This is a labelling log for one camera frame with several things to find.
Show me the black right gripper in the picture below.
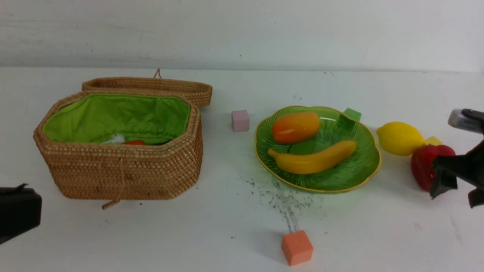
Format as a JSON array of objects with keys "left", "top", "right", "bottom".
[{"left": 429, "top": 141, "right": 484, "bottom": 208}]

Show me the red toy bell pepper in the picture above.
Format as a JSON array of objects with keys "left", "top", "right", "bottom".
[{"left": 410, "top": 145, "right": 455, "bottom": 192}]

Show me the yellow toy lemon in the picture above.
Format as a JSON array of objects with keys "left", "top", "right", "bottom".
[{"left": 376, "top": 122, "right": 425, "bottom": 156}]

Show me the yellow toy banana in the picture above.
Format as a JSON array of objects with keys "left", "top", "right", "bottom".
[{"left": 268, "top": 141, "right": 357, "bottom": 175}]

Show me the orange toy mango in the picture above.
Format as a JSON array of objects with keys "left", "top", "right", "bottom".
[{"left": 271, "top": 112, "right": 321, "bottom": 145}]

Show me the orange toy carrot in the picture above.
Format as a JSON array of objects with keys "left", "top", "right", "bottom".
[{"left": 122, "top": 140, "right": 145, "bottom": 146}]

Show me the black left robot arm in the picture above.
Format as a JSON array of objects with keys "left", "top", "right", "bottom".
[{"left": 0, "top": 184, "right": 43, "bottom": 244}]

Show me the yellow foam cube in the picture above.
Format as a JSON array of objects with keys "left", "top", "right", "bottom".
[{"left": 424, "top": 136, "right": 443, "bottom": 146}]

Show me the green foam cube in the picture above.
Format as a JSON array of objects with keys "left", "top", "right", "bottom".
[{"left": 343, "top": 107, "right": 362, "bottom": 122}]

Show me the green glass leaf plate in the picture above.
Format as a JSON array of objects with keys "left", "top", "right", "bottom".
[{"left": 254, "top": 106, "right": 382, "bottom": 193}]

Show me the orange foam cube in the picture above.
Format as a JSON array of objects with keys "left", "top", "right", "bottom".
[{"left": 281, "top": 230, "right": 313, "bottom": 266}]

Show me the pink foam cube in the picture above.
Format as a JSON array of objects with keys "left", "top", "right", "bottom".
[{"left": 231, "top": 110, "right": 250, "bottom": 133}]

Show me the woven wicker basket lid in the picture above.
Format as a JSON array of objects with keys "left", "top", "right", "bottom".
[{"left": 82, "top": 70, "right": 213, "bottom": 107}]

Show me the woven wicker basket green lining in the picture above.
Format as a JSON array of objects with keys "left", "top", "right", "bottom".
[{"left": 34, "top": 90, "right": 204, "bottom": 200}]

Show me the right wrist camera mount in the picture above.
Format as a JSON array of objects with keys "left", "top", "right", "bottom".
[{"left": 448, "top": 108, "right": 484, "bottom": 134}]

